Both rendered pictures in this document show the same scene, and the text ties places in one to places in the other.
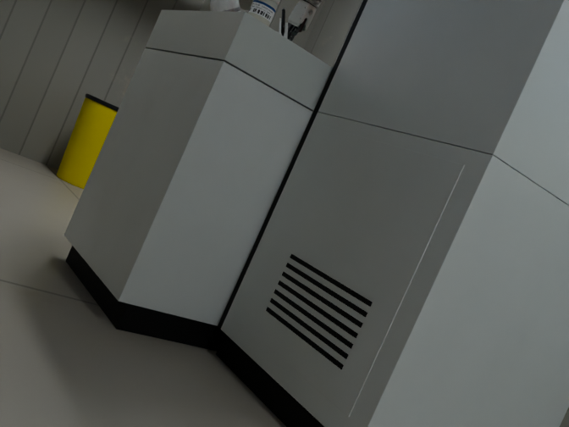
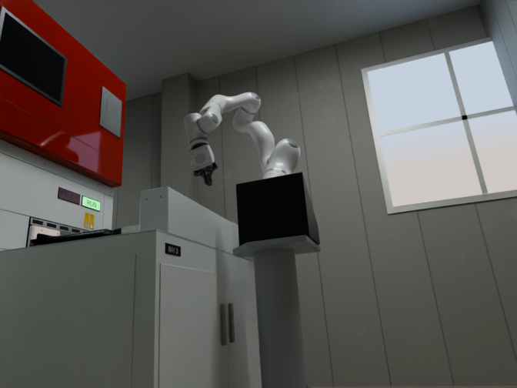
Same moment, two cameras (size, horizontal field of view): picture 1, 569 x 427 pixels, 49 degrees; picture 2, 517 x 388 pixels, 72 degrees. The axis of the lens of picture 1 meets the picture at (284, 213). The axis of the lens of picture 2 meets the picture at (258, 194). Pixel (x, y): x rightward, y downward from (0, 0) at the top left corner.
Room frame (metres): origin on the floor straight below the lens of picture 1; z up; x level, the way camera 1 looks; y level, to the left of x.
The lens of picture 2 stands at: (3.71, -0.43, 0.61)
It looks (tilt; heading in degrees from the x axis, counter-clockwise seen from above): 17 degrees up; 141
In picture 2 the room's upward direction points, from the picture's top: 4 degrees counter-clockwise
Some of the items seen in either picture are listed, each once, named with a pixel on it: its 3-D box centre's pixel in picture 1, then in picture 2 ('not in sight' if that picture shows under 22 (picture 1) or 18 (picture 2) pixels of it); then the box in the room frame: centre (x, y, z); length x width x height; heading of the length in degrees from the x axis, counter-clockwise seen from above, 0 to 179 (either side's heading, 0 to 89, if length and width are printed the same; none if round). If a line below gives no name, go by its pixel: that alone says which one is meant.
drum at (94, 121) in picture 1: (95, 144); not in sight; (4.32, 1.39, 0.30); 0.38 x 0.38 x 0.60
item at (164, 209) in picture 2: not in sight; (195, 228); (2.58, 0.17, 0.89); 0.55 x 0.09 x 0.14; 127
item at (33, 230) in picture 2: not in sight; (75, 245); (2.09, -0.13, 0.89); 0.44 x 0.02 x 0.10; 127
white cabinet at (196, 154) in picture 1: (244, 216); (151, 368); (2.29, 0.13, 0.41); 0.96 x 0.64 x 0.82; 127
